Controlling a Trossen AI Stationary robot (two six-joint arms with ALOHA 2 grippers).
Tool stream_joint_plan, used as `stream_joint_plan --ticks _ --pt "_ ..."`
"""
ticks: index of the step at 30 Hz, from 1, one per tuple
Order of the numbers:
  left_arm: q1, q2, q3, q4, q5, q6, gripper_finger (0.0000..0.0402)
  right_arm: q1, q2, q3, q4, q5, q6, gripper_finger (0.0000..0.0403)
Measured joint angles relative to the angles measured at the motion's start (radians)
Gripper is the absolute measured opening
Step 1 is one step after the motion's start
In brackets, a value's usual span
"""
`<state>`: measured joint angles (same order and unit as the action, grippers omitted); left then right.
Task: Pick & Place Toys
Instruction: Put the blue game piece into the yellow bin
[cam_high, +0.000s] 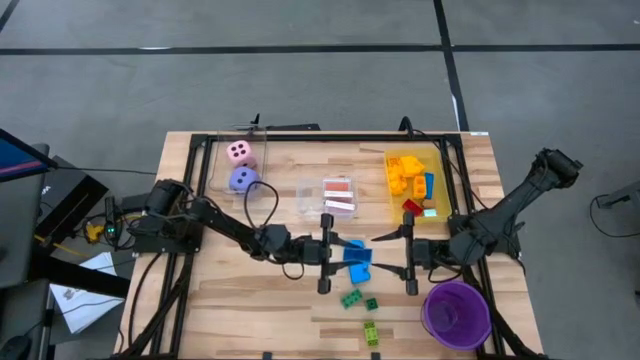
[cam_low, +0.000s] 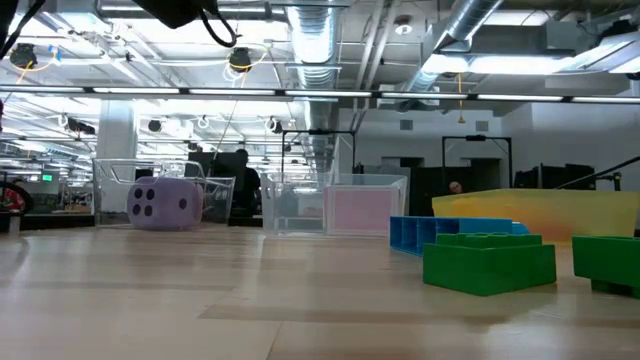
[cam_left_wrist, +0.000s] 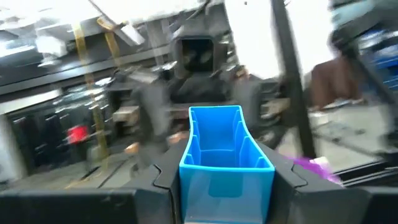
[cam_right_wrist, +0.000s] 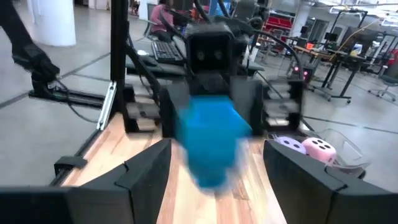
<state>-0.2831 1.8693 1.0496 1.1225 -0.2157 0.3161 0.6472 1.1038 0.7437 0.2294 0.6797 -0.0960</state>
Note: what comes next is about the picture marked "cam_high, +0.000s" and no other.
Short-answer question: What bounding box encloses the computer monitor with blue screen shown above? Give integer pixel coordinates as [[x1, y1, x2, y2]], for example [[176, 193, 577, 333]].
[[0, 127, 59, 291]]

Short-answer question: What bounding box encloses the yellow translucent bin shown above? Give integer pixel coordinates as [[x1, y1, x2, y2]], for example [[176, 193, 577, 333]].
[[383, 146, 454, 225]]

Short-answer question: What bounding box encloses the black power adapter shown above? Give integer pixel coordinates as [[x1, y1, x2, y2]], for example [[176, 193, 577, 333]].
[[119, 193, 147, 212]]

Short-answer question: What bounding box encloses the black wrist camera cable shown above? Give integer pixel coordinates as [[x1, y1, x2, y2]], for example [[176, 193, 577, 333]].
[[243, 179, 307, 282], [425, 259, 465, 286]]

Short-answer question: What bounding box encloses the white paper sheet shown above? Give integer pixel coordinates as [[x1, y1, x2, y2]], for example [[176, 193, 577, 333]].
[[48, 251, 126, 335]]

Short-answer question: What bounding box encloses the black desk beam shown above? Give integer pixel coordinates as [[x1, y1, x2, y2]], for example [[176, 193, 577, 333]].
[[27, 249, 132, 300]]

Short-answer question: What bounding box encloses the dark computer mouse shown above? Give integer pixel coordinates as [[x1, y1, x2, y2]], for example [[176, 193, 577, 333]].
[[0, 333, 32, 360]]

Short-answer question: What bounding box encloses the black device with green light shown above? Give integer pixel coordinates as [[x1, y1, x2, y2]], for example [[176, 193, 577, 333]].
[[102, 195, 120, 249]]

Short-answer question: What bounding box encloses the yellow cable connector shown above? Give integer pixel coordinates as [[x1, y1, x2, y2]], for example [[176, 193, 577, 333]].
[[83, 222, 105, 245]]

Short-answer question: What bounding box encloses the black table edge cable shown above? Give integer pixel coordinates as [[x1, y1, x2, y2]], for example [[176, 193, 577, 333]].
[[397, 115, 441, 146]]

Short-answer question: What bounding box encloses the purple foam die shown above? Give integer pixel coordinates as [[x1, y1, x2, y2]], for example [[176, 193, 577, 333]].
[[228, 166, 261, 195]]

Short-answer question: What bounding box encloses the purple-pink card deck box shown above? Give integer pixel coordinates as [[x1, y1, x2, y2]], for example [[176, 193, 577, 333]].
[[324, 198, 357, 213]]

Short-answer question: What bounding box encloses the black metal table frame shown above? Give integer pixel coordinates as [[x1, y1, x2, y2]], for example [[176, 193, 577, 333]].
[[114, 130, 551, 360]]

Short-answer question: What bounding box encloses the black left wrist camera cable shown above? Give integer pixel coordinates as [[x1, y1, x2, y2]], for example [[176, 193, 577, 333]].
[[243, 179, 307, 282]]

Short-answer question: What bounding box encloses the purple plastic bucket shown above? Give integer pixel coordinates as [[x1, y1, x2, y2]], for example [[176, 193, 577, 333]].
[[420, 279, 494, 352]]

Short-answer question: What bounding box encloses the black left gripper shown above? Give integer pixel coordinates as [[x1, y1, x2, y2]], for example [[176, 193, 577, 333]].
[[289, 213, 362, 296]]

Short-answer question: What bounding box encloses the black arm base cable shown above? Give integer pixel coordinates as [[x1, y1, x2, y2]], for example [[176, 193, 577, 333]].
[[127, 251, 166, 351]]

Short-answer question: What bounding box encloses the black floor cable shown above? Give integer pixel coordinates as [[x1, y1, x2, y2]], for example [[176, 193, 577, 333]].
[[588, 192, 640, 240]]

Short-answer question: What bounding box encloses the thin black cable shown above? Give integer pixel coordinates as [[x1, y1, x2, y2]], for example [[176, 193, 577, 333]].
[[52, 164, 156, 177]]

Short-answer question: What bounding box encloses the pink foam die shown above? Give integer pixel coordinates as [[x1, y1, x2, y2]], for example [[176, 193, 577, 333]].
[[225, 139, 254, 169]]

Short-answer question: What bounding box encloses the lime green brick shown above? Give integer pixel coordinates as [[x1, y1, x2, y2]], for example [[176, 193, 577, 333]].
[[363, 320, 380, 348]]

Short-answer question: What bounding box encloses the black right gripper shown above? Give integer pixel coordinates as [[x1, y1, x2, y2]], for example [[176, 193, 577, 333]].
[[370, 210, 452, 297]]

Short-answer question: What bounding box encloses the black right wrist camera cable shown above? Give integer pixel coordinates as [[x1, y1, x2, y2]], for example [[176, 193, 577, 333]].
[[425, 259, 465, 286]]

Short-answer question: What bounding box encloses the black flat bar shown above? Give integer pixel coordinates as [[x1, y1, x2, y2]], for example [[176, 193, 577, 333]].
[[264, 122, 322, 133]]

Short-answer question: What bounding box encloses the blue single-stud block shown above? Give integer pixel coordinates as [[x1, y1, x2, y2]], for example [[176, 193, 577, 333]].
[[342, 239, 374, 285]]

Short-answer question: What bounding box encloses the black equipment case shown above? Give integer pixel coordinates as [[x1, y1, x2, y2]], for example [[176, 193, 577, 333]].
[[34, 154, 110, 241]]

